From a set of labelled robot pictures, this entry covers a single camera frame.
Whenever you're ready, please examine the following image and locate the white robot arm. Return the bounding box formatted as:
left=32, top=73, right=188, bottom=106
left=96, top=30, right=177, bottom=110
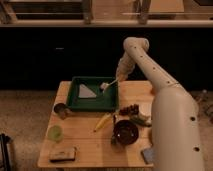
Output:
left=116, top=37, right=205, bottom=171

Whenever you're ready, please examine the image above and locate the green plastic tray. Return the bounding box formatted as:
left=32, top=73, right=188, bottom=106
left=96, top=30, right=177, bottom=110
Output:
left=66, top=76, right=119, bottom=112

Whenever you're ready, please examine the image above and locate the bunch of dark grapes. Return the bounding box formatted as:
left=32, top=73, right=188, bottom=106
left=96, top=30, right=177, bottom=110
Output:
left=119, top=104, right=139, bottom=116

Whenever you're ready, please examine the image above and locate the grey cloth in tray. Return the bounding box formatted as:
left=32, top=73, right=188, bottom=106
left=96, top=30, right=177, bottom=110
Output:
left=78, top=84, right=97, bottom=98

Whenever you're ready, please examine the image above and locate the yellow banana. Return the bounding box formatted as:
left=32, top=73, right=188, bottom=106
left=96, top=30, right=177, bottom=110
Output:
left=93, top=114, right=112, bottom=132

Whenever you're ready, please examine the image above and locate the dark purple bowl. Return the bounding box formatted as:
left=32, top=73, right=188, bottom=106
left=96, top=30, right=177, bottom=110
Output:
left=113, top=120, right=139, bottom=146

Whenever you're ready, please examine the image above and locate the wooden table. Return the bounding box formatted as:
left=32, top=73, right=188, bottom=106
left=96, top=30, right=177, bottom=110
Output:
left=38, top=81, right=154, bottom=169

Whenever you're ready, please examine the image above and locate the small metal cup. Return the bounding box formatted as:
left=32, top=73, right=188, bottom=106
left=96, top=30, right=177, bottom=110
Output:
left=53, top=103, right=68, bottom=119

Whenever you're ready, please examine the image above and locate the blue sponge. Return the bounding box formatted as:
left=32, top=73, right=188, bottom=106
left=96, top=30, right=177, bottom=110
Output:
left=141, top=147, right=153, bottom=164

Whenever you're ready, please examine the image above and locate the green plastic cup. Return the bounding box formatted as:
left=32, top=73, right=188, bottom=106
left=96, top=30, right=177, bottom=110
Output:
left=47, top=125, right=63, bottom=142

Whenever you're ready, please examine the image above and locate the black chair part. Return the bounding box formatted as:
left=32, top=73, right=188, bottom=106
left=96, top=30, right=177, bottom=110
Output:
left=0, top=133, right=11, bottom=171

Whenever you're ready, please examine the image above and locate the wooden shelf rail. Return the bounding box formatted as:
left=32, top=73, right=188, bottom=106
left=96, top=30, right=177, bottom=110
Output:
left=0, top=0, right=213, bottom=28

